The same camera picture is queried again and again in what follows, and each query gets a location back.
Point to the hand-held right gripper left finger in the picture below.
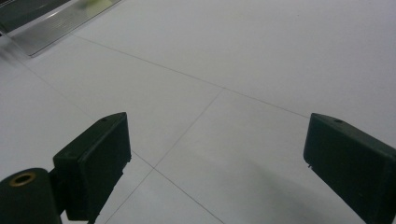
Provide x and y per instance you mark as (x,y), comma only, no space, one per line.
(93,168)

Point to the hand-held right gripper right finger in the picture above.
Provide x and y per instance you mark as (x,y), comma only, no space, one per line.
(351,168)

